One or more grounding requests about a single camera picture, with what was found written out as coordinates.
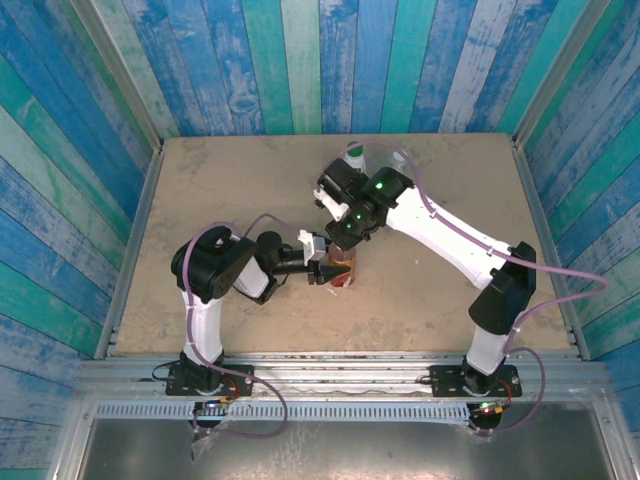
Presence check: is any amber bottle red label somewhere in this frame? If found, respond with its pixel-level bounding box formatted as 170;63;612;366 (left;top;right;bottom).
327;244;359;290

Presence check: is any white bottle red green label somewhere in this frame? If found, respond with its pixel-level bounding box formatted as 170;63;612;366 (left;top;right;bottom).
341;141;370;176

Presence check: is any clear bottle green label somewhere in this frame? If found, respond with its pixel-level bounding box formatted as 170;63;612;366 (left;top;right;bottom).
388;149;410;177

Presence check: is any small electronics board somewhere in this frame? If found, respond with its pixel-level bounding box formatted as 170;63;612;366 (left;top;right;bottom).
472;399;511;417
193;397;236;416

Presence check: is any grey metal panel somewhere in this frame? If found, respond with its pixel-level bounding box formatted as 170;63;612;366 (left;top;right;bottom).
74;418;619;480

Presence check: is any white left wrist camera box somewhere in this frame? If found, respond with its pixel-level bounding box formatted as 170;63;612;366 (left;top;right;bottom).
297;228;332;264

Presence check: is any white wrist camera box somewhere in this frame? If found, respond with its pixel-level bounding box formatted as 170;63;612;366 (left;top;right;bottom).
312;187;351;224
297;228;332;264

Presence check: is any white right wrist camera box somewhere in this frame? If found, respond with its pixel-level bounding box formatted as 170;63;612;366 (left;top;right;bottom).
312;187;351;224

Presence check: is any aluminium mounting rail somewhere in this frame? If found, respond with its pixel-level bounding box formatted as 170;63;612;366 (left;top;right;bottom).
74;351;614;401

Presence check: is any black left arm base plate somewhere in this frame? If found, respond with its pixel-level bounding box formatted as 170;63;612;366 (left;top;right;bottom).
164;363;255;399

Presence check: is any slotted grey cable duct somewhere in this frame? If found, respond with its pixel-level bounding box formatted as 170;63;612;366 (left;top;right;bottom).
92;402;474;425

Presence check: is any aluminium side rail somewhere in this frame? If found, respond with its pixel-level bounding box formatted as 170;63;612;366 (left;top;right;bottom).
512;139;591;360
94;147;167;359

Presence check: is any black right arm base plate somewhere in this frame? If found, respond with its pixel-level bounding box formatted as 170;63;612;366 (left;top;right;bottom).
429;364;523;399

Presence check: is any aluminium corner post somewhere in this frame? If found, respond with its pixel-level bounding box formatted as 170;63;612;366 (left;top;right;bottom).
512;0;614;146
69;0;166;154

